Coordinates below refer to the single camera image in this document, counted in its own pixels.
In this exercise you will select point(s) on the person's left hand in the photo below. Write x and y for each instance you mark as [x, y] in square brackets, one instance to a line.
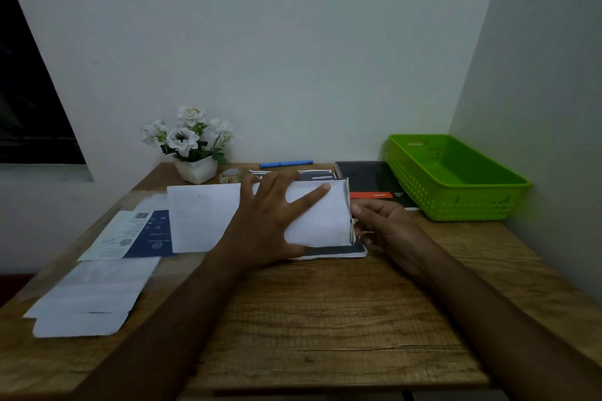
[258, 227]

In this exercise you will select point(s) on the green plastic basket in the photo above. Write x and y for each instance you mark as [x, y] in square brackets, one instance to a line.
[451, 170]

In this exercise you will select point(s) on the blue and white leaflet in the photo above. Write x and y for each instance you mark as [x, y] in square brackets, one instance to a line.
[141, 236]

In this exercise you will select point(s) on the person's left forearm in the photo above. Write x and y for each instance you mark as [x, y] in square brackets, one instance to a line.
[155, 335]

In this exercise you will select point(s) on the person's right forearm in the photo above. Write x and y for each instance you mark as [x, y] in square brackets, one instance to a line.
[508, 330]

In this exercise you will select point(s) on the person's right hand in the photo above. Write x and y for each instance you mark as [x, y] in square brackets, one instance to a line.
[395, 231]

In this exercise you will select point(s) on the white envelope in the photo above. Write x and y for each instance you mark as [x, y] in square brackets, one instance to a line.
[202, 217]

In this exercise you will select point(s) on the black table leg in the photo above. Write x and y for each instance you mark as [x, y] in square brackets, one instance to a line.
[408, 396]

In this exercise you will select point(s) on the dark window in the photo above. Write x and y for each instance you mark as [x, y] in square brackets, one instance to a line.
[28, 86]

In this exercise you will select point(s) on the stack of printed documents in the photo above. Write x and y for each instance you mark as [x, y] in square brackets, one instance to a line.
[338, 252]

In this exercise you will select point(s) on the blue pen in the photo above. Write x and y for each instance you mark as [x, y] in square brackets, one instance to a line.
[287, 164]

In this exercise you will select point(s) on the black notebook with red label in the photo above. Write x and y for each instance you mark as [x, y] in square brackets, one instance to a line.
[367, 177]

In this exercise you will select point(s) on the dark red carpet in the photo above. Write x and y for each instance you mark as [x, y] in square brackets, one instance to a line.
[14, 288]

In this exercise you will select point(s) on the plain white paper sheet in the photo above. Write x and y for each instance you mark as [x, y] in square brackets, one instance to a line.
[153, 203]

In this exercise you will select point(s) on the white potted artificial flowers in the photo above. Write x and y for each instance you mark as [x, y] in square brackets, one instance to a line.
[196, 172]

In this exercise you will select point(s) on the clear plastic sheet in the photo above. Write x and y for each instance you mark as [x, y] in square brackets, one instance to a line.
[47, 274]

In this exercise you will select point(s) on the pile of white envelopes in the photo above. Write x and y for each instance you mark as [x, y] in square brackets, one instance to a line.
[84, 306]

